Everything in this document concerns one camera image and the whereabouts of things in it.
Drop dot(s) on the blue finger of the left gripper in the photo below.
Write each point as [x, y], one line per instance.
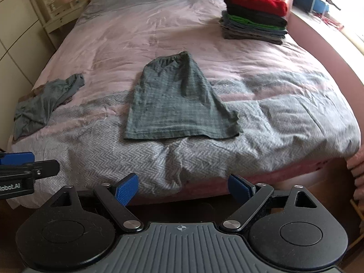
[18, 158]

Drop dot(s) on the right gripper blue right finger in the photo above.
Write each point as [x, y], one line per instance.
[252, 198]

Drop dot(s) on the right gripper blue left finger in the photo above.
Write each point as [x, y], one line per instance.
[114, 198]

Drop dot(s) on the grey plaid shorts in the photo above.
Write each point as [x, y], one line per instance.
[174, 99]

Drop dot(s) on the grey folded clothes stack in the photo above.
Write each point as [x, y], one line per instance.
[232, 32]

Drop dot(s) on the crumpled grey garment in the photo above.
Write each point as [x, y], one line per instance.
[34, 110]

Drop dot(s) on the pink bed base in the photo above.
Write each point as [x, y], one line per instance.
[216, 186]

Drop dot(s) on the white bedside shelf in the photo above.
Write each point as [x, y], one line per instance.
[60, 15]

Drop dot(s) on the black folded garment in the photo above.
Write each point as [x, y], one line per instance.
[255, 15]

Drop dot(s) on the green folded garment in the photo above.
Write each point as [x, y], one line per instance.
[244, 23]

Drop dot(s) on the blue plastic box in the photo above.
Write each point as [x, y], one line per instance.
[320, 6]

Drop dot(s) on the red folded sweater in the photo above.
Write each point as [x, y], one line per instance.
[275, 7]

